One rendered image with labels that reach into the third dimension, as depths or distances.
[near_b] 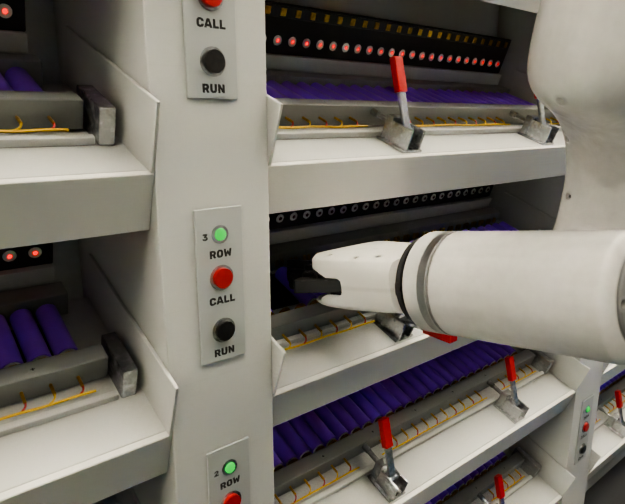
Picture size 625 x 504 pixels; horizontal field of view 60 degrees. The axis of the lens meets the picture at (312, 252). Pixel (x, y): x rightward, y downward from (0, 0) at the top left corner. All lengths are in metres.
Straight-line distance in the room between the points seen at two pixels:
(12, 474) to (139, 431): 0.09
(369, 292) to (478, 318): 0.10
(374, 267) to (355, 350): 0.14
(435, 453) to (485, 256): 0.43
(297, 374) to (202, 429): 0.11
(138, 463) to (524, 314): 0.30
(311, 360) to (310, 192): 0.17
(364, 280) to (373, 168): 0.12
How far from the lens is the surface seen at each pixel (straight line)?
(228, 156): 0.42
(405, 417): 0.77
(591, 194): 0.47
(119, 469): 0.46
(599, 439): 1.29
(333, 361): 0.55
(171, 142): 0.39
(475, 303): 0.39
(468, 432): 0.83
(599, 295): 0.35
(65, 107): 0.44
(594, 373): 1.07
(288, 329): 0.54
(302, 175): 0.46
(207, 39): 0.41
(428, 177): 0.59
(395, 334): 0.60
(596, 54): 0.36
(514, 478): 1.09
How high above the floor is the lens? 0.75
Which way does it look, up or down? 14 degrees down
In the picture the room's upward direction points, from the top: straight up
